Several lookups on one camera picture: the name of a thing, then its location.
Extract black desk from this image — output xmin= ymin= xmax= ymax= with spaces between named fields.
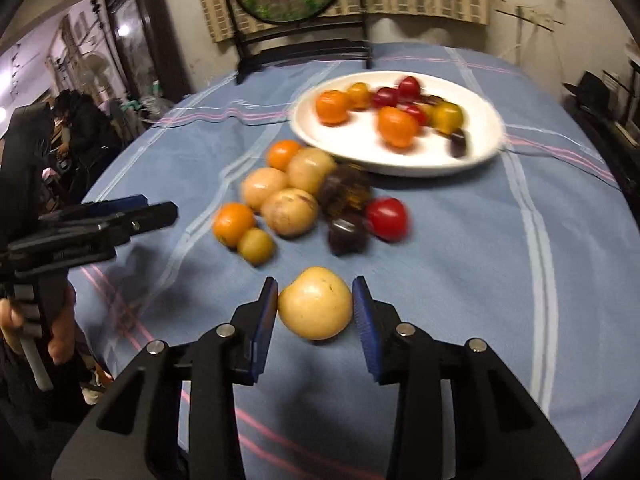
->
xmin=562 ymin=80 xmax=640 ymax=196

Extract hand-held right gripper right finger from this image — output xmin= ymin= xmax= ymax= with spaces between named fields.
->
xmin=352 ymin=276 xmax=581 ymax=480

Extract yellow green tomato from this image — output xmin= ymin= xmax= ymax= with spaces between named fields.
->
xmin=431 ymin=101 xmax=464 ymax=136

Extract pale yellow round fruit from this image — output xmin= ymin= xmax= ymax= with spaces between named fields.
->
xmin=277 ymin=266 xmax=354 ymax=341

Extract orange yellow tomato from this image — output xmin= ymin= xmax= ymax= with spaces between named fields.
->
xmin=346 ymin=82 xmax=373 ymax=111

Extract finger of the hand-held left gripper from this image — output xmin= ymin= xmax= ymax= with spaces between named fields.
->
xmin=7 ymin=202 xmax=179 ymax=273
xmin=40 ymin=194 xmax=149 ymax=222

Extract dark red round fruit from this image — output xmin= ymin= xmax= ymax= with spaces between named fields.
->
xmin=404 ymin=102 xmax=430 ymax=127

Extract stained yellow passion fruit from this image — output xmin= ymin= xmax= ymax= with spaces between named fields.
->
xmin=260 ymin=187 xmax=319 ymax=237

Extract red plum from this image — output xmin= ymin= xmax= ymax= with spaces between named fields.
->
xmin=397 ymin=75 xmax=422 ymax=101
xmin=371 ymin=86 xmax=400 ymax=109

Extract red cherry tomato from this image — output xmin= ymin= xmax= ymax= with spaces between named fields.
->
xmin=365 ymin=197 xmax=410 ymax=241

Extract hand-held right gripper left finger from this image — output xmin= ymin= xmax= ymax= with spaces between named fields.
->
xmin=52 ymin=277 xmax=279 ymax=480

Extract person's left hand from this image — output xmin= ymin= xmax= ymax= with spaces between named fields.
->
xmin=0 ymin=282 xmax=77 ymax=367

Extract black hat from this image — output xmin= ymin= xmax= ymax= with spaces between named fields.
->
xmin=565 ymin=71 xmax=612 ymax=106

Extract white round plate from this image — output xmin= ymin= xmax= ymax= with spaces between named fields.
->
xmin=291 ymin=71 xmax=505 ymax=178

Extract dark purple round fruit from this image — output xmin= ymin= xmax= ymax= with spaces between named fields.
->
xmin=448 ymin=128 xmax=469 ymax=158
xmin=327 ymin=212 xmax=370 ymax=256

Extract small orange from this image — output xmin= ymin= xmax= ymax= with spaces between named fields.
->
xmin=212 ymin=202 xmax=257 ymax=248
xmin=266 ymin=140 xmax=303 ymax=171

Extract mandarin orange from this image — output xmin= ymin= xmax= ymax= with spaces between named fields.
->
xmin=377 ymin=106 xmax=420 ymax=148
xmin=315 ymin=89 xmax=351 ymax=126

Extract white standing fan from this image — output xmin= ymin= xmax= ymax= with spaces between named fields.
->
xmin=80 ymin=52 xmax=113 ymax=92

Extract small yellow longan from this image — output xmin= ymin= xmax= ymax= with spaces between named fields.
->
xmin=237 ymin=227 xmax=276 ymax=266

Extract dark framed painting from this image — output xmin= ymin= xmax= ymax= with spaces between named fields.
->
xmin=102 ymin=0 xmax=193 ymax=106

